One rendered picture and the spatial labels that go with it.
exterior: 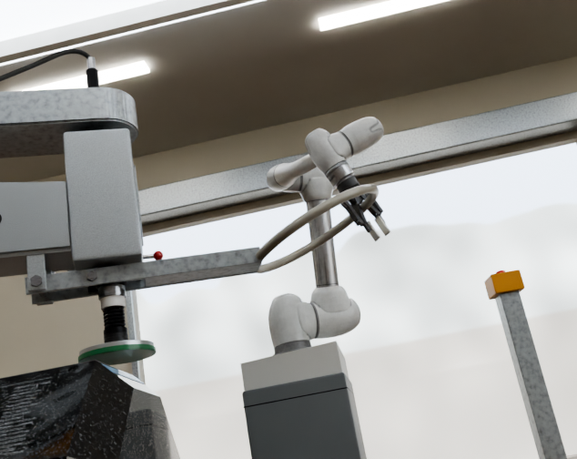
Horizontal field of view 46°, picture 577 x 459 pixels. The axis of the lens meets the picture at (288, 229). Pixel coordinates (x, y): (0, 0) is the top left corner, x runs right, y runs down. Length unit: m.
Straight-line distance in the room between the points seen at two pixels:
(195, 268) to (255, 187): 4.96
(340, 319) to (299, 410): 0.46
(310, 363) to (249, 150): 5.04
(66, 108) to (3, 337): 5.85
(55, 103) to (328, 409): 1.43
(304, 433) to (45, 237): 1.19
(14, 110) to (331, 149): 1.03
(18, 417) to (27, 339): 5.98
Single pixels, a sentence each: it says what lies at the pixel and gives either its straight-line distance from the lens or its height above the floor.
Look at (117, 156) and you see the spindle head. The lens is 2.17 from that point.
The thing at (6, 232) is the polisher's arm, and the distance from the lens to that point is 2.12.
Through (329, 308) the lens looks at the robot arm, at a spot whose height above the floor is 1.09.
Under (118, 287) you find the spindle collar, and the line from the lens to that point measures 2.10.
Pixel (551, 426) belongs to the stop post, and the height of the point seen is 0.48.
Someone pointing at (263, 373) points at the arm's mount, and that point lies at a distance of 2.72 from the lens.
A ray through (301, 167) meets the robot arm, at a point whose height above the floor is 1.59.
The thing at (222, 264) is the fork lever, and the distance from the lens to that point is 2.10.
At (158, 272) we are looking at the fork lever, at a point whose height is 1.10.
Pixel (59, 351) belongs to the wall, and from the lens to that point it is 7.61.
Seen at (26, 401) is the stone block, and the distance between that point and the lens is 1.87.
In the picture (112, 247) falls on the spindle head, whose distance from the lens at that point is 2.06.
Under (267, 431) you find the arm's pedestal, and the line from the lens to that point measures 2.67.
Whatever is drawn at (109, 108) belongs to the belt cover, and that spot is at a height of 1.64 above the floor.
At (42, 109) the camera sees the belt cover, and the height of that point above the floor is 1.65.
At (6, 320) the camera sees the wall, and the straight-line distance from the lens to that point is 7.97.
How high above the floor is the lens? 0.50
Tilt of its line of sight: 19 degrees up
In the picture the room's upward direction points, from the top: 10 degrees counter-clockwise
